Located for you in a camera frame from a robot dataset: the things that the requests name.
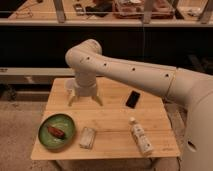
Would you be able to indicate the translucent plastic cup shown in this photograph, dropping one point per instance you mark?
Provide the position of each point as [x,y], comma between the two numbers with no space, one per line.
[69,86]

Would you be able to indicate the white labelled plastic bottle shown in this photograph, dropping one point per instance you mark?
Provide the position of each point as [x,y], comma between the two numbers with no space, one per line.
[144,145]

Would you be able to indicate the long workbench shelf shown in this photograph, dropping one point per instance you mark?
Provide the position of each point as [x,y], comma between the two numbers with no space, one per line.
[99,13]

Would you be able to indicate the black device on shelf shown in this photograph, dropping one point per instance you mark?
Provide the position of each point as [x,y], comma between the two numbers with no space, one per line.
[79,9]

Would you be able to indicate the brown sausage on plate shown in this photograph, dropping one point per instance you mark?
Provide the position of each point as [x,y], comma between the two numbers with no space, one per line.
[56,132]

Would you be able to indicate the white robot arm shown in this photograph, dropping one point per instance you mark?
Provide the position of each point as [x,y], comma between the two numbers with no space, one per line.
[190,89]

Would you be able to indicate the wooden table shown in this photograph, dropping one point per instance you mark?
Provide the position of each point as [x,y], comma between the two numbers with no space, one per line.
[113,139]

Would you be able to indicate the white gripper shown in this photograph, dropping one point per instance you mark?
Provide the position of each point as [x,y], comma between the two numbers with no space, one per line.
[88,91]

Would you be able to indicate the white rectangular packet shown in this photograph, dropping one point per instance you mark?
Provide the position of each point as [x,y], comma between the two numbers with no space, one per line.
[87,138]

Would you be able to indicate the green round plate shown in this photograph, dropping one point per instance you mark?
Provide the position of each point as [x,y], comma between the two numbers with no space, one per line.
[61,121]

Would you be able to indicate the clear tray with items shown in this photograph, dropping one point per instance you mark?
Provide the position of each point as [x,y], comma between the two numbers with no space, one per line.
[161,9]

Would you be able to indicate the black smartphone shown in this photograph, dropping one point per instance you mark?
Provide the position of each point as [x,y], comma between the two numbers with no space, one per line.
[132,99]

